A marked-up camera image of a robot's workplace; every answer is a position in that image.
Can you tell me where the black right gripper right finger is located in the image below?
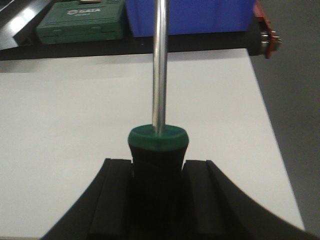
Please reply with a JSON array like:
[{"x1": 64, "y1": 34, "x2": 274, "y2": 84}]
[{"x1": 182, "y1": 160, "x2": 317, "y2": 240}]

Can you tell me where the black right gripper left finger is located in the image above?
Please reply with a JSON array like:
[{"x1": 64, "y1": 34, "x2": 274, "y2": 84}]
[{"x1": 42, "y1": 158, "x2": 132, "y2": 240}]

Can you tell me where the green black screwdriver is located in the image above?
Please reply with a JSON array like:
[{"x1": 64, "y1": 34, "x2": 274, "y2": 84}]
[{"x1": 128, "y1": 0, "x2": 189, "y2": 240}]

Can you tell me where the red conveyor end roller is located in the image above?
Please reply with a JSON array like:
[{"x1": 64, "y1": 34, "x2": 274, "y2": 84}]
[{"x1": 253, "y1": 0, "x2": 283, "y2": 59}]

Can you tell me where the green SATA tool case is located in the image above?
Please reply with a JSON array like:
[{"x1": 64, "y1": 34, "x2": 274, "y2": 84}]
[{"x1": 36, "y1": 0, "x2": 127, "y2": 45}]

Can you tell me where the large blue plastic bin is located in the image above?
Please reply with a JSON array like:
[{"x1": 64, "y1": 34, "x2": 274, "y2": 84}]
[{"x1": 125, "y1": 0, "x2": 255, "y2": 37}]

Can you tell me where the black conveyor side panel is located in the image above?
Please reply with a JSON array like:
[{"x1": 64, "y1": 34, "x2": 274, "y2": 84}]
[{"x1": 0, "y1": 0, "x2": 61, "y2": 51}]

